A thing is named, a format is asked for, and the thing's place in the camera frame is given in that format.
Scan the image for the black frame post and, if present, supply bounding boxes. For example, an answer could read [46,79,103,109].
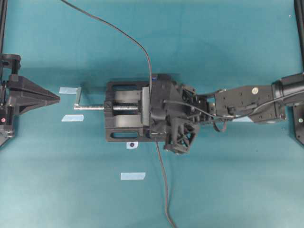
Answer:
[294,0,304,66]
[0,0,8,53]

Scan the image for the black multi-port USB hub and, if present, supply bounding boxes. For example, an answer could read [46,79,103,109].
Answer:
[150,74,171,137]

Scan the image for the blue tape bottom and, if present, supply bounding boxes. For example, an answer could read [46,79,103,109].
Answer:
[120,172,146,181]

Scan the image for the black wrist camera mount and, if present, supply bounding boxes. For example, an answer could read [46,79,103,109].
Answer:
[164,117,200,154]

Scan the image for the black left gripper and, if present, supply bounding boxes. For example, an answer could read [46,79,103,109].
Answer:
[7,75,60,115]

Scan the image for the black bench vise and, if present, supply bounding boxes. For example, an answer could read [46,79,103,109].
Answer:
[104,81,166,142]

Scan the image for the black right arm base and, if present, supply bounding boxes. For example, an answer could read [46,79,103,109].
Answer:
[293,104,304,145]

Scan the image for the silver vise crank handle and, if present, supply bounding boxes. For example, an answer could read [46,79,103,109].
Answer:
[73,87,104,111]

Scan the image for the blue tape near handle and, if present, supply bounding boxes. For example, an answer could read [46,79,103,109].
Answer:
[59,87,78,95]

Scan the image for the black left frame post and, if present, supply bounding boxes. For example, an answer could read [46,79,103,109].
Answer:
[0,0,8,53]

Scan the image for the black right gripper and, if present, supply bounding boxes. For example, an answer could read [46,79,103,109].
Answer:
[151,79,196,133]

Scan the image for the blue tape left middle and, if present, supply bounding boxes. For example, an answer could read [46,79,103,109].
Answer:
[61,114,84,122]

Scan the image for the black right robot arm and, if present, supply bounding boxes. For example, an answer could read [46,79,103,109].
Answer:
[150,73,304,136]

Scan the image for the black right frame post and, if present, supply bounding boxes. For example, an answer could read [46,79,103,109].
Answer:
[294,0,304,66]

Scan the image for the blue tape right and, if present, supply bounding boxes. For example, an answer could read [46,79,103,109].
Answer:
[232,116,253,122]

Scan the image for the white sticker dark dot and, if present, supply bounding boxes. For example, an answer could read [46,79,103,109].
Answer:
[126,142,138,149]

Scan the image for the black USB cable top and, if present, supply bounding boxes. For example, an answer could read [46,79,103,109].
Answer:
[60,0,153,91]

